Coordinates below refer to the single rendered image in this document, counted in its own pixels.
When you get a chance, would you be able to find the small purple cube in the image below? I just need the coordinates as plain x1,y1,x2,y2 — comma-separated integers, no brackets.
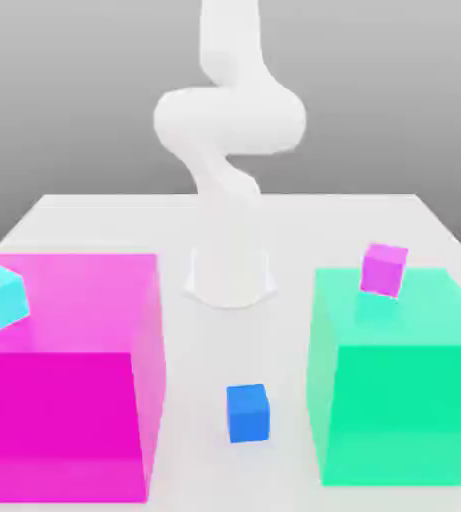
359,242,410,300

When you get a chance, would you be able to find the small blue cube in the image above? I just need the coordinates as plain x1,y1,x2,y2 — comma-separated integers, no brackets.
225,383,272,445

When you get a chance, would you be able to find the large green box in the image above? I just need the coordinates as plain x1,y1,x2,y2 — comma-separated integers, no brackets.
306,266,461,488

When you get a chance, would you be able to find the large magenta box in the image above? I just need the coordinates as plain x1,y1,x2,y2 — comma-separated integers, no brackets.
0,252,167,504

